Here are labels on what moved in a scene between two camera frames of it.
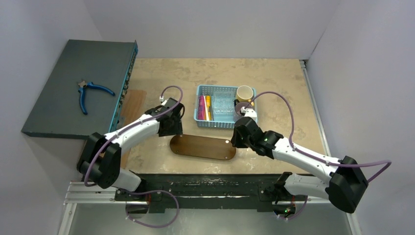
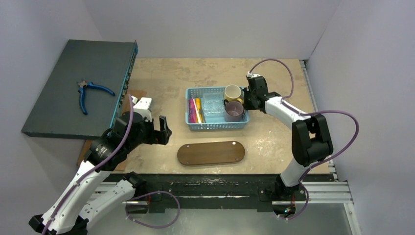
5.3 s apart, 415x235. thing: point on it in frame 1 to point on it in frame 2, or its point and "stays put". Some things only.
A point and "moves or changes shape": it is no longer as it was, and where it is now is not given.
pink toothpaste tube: x=200 y=110 to x=192 y=113
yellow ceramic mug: x=244 y=94 moves or changes shape
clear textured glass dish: x=223 y=106 to x=213 y=105
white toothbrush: x=206 y=110 to x=198 y=114
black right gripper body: x=239 y=139 to x=247 y=100
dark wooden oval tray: x=203 y=147 moves or changes shape
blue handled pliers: x=83 y=84 stays put
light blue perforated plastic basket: x=214 y=106 moves or changes shape
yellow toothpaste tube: x=208 y=99 to x=198 y=102
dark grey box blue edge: x=84 y=91 stays put
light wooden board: x=133 y=108 stays put
